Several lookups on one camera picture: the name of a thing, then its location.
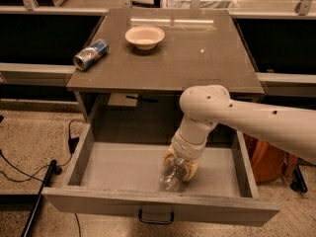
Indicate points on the clear plastic water bottle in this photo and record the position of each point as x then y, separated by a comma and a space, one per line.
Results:
173, 175

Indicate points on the open grey top drawer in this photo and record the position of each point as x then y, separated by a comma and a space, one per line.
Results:
120, 178

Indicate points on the white paper bowl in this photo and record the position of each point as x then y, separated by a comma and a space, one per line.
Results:
144, 37

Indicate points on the crushed blue silver can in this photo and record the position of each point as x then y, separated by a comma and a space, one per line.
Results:
85, 58

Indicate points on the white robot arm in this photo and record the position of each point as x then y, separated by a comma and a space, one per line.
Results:
204, 107

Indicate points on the grey cabinet with counter top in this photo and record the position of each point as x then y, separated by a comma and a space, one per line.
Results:
200, 47

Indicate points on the black pole by backpack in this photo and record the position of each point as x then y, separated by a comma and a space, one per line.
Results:
298, 183

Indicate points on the orange backpack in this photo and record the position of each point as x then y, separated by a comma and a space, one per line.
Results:
268, 162

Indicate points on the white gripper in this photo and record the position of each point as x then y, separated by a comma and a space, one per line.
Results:
187, 149

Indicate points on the black drawer handle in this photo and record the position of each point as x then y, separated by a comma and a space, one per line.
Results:
156, 218

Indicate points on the black pole on floor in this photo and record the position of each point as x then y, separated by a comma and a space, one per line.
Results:
39, 198

